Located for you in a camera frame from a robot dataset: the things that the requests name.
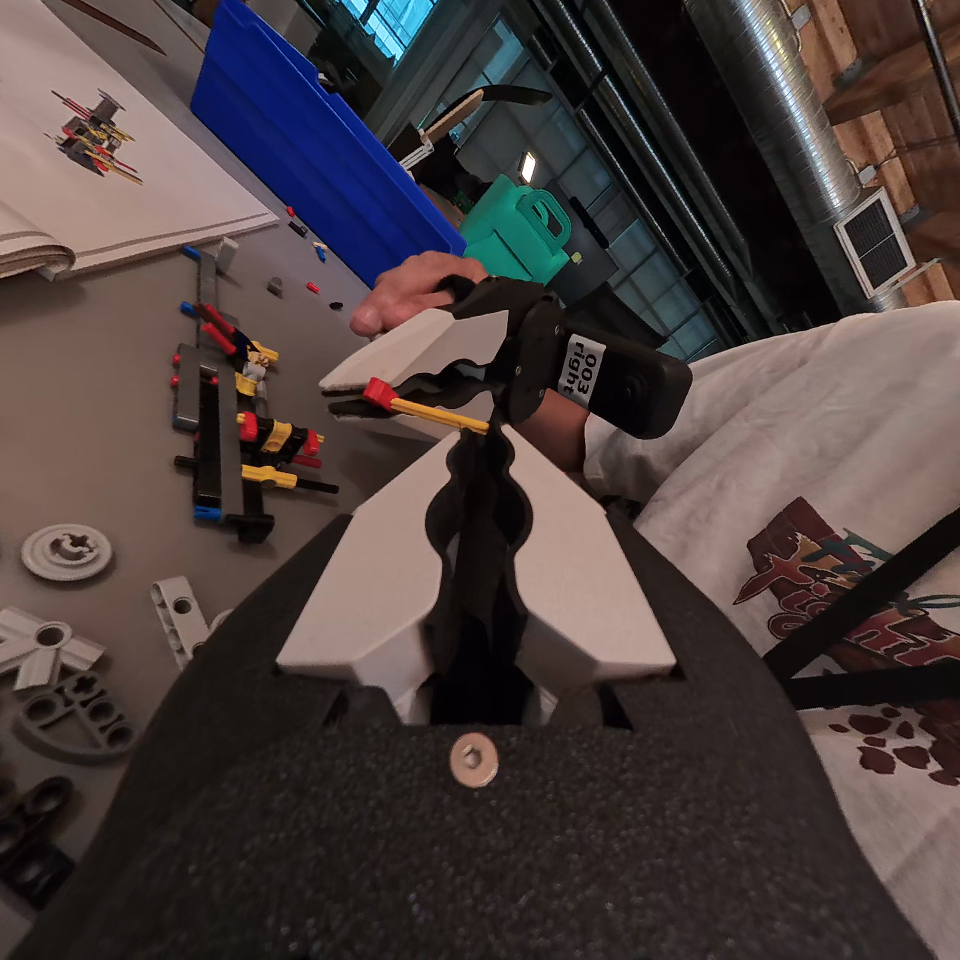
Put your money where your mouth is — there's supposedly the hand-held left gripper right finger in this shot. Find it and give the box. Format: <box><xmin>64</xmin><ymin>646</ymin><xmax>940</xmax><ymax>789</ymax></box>
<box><xmin>487</xmin><ymin>427</ymin><xmax>678</xmax><ymax>689</ymax></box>

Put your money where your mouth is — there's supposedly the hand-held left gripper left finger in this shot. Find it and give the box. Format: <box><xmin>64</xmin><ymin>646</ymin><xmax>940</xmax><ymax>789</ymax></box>
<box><xmin>274</xmin><ymin>432</ymin><xmax>466</xmax><ymax>688</ymax></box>

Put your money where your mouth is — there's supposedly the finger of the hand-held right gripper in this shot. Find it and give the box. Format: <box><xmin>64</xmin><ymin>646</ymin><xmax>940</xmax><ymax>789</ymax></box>
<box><xmin>318</xmin><ymin>307</ymin><xmax>513</xmax><ymax>393</ymax></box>
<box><xmin>327</xmin><ymin>377</ymin><xmax>498</xmax><ymax>444</ymax></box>

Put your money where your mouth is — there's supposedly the long yellow lego axle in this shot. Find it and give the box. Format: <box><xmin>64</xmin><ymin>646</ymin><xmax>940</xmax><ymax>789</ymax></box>
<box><xmin>388</xmin><ymin>396</ymin><xmax>492</xmax><ymax>436</ymax></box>

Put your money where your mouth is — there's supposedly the grey lego beam assembly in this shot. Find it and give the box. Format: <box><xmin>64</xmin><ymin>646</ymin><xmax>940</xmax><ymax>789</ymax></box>
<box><xmin>169</xmin><ymin>234</ymin><xmax>342</xmax><ymax>546</ymax></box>

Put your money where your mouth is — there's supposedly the lego instruction booklet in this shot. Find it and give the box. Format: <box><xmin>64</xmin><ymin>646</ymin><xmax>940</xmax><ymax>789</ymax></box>
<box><xmin>0</xmin><ymin>0</ymin><xmax>282</xmax><ymax>284</ymax></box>

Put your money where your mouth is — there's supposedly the person's right forearm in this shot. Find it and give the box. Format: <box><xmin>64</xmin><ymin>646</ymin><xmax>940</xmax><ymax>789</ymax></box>
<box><xmin>523</xmin><ymin>390</ymin><xmax>591</xmax><ymax>475</ymax></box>

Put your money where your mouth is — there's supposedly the grey lego wheel hub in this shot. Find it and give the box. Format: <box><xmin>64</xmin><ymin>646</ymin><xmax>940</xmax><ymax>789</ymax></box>
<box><xmin>19</xmin><ymin>521</ymin><xmax>117</xmax><ymax>584</ymax></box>

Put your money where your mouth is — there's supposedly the person's right hand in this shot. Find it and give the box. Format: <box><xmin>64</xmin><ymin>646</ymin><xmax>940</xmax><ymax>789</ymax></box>
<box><xmin>348</xmin><ymin>251</ymin><xmax>489</xmax><ymax>342</ymax></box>

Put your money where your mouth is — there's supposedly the blue storage bin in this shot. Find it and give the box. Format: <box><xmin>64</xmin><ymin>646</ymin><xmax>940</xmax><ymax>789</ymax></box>
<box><xmin>189</xmin><ymin>0</ymin><xmax>469</xmax><ymax>291</ymax></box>

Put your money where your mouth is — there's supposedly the white vent panel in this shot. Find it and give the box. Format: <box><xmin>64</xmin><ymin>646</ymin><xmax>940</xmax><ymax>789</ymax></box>
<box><xmin>832</xmin><ymin>186</ymin><xmax>919</xmax><ymax>301</ymax></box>

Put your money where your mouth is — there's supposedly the black strap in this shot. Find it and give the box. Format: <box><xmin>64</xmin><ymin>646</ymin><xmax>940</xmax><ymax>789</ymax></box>
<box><xmin>759</xmin><ymin>504</ymin><xmax>960</xmax><ymax>711</ymax></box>

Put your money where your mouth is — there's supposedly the silver ventilation duct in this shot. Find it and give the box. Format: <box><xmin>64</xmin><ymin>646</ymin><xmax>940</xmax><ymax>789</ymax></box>
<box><xmin>681</xmin><ymin>0</ymin><xmax>910</xmax><ymax>314</ymax></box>

